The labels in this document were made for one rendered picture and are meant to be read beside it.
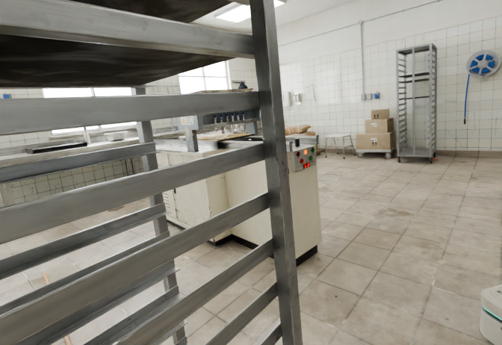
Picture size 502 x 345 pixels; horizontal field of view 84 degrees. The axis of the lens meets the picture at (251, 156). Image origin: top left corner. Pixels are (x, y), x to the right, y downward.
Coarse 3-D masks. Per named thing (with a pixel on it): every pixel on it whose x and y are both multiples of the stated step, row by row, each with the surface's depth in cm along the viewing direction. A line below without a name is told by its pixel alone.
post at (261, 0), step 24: (264, 0) 44; (264, 24) 44; (264, 48) 45; (264, 72) 46; (264, 96) 47; (264, 120) 48; (264, 144) 49; (288, 192) 50; (288, 216) 50; (288, 240) 51; (288, 264) 51; (288, 288) 52; (288, 312) 53; (288, 336) 54
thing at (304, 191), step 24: (240, 168) 215; (264, 168) 195; (288, 168) 181; (312, 168) 199; (240, 192) 221; (264, 192) 199; (312, 192) 200; (264, 216) 204; (312, 216) 202; (240, 240) 239; (264, 240) 210; (312, 240) 203
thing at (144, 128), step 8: (136, 88) 75; (144, 88) 76; (144, 128) 77; (144, 136) 77; (152, 136) 79; (144, 160) 79; (152, 160) 79; (144, 168) 80; (152, 168) 79; (152, 200) 80; (160, 200) 81; (160, 224) 81; (160, 232) 81; (168, 280) 84; (168, 288) 84; (184, 328) 89; (176, 336) 87; (184, 336) 89
